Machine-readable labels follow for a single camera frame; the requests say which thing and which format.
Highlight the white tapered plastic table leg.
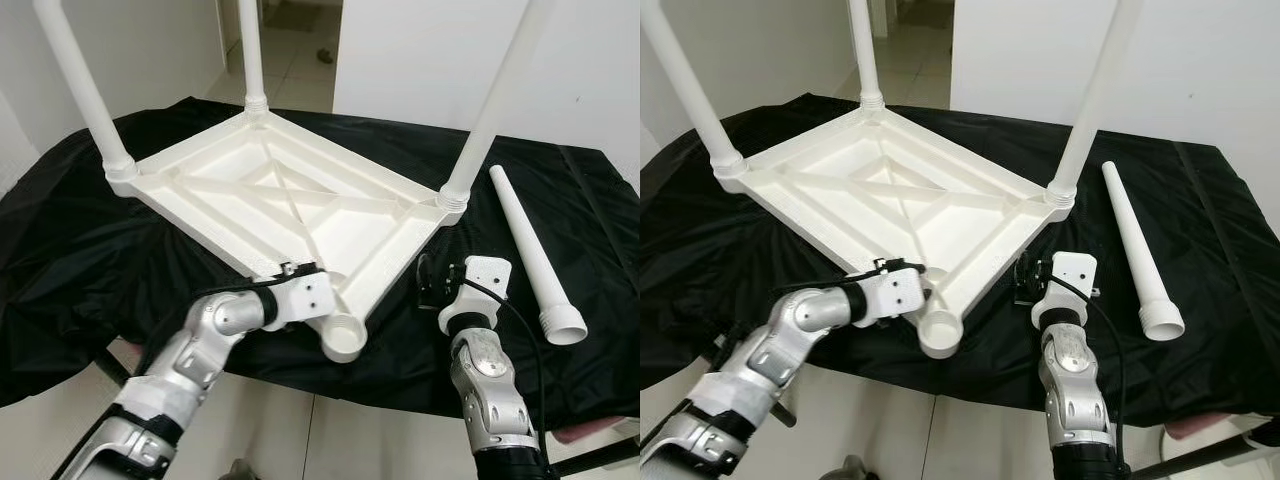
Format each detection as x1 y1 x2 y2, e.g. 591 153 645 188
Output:
437 0 556 211
237 0 271 113
640 0 749 181
488 165 589 346
1100 160 1186 342
848 0 886 109
33 0 141 181
1045 0 1144 206

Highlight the white plastic table top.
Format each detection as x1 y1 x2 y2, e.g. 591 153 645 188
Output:
103 100 471 363
712 97 1079 359

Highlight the black table cloth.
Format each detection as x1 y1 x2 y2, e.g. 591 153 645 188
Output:
640 92 1280 426
0 95 641 421

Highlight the black metal table leg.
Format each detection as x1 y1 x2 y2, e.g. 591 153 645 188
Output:
703 335 741 373
95 345 136 386

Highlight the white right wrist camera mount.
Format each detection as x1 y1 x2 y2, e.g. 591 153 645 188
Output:
1032 252 1098 326
440 257 513 326

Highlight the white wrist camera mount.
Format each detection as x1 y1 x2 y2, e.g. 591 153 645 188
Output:
262 262 336 329
440 257 513 326
1032 252 1098 326
852 260 926 326

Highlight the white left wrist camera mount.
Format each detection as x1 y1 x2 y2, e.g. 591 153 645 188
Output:
262 262 336 329
852 260 926 326

